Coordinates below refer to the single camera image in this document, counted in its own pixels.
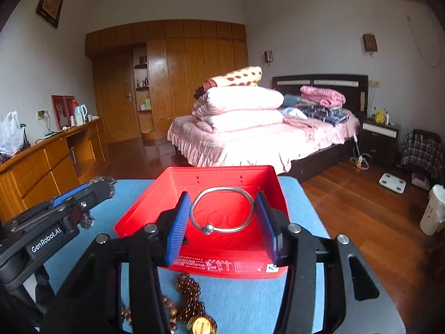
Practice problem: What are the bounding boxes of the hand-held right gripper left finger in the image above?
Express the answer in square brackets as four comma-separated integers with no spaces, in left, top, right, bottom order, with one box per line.
[38,192,192,334]

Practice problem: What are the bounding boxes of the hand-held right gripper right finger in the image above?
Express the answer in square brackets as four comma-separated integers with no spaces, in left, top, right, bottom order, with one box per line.
[255,191,408,334]

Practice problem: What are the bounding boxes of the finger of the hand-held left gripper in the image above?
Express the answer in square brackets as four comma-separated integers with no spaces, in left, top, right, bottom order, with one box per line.
[63,182,115,232]
[51,184,90,210]

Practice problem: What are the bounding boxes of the dark bead bracelet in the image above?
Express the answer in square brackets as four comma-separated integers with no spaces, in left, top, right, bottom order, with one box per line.
[79,177,117,229]

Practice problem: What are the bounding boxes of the silver bangle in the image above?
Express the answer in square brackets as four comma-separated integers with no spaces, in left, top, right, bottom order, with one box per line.
[189,187,257,235]

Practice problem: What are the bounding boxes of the red tin box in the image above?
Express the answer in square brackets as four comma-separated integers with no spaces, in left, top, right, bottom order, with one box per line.
[114,165,290,279]

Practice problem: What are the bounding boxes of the wooden sideboard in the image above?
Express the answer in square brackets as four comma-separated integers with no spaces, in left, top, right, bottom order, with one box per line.
[0,118,107,216]

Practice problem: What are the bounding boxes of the blue table cloth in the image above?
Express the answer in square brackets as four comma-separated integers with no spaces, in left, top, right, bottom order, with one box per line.
[35,177,338,334]

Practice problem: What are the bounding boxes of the light blue electric kettle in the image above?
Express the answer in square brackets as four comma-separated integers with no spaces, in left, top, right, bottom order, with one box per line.
[74,104,88,126]

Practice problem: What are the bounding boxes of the bed with pink bedspread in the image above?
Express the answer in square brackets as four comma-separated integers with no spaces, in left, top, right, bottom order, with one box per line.
[167,75,369,181]

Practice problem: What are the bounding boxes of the white plastic bag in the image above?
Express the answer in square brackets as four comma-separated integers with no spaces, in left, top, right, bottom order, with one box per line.
[0,110,25,155]

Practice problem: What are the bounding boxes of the wooden door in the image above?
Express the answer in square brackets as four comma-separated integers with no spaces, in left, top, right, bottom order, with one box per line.
[92,56,140,145]

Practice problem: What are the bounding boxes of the pink folded quilt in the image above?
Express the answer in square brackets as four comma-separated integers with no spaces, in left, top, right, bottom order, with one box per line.
[193,86,285,119]
[193,109,285,133]

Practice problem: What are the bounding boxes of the plaid folded clothes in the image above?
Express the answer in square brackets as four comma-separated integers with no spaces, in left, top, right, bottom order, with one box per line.
[299,104,350,127]

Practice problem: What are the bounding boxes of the white bathroom scale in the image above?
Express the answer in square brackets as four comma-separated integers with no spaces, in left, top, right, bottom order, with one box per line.
[378,172,407,195]

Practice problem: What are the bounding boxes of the dark nightstand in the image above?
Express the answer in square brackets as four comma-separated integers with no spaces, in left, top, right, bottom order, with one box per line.
[360,118,401,168]

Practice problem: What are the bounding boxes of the pink folded blanket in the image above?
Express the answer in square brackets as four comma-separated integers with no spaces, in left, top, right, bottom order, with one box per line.
[300,85,346,108]

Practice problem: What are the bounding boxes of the wooden wardrobe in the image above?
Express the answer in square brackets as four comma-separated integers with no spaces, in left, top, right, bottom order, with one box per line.
[85,20,249,143]

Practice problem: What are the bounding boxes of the cream brown spotted blanket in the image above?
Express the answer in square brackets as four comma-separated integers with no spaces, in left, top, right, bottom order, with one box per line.
[194,66,263,100]

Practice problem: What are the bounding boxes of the yellow plush toy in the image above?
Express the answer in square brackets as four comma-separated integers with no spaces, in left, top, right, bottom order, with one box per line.
[373,106,390,125]

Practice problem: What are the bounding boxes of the white trash bin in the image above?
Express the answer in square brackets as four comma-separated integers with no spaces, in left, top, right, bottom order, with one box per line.
[419,184,445,236]

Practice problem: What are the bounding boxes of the chair with plaid cloth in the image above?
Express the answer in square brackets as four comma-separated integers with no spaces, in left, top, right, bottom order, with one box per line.
[400,129,442,181]

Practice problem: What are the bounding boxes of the red photo frame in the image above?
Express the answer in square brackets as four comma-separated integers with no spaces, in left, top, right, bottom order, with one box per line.
[51,95,79,131]

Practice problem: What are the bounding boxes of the framed wall picture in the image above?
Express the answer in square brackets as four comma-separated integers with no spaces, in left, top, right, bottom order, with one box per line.
[36,0,66,29]

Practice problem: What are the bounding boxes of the wooden wall calendar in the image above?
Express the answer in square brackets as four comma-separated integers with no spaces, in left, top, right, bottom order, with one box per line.
[362,34,379,53]

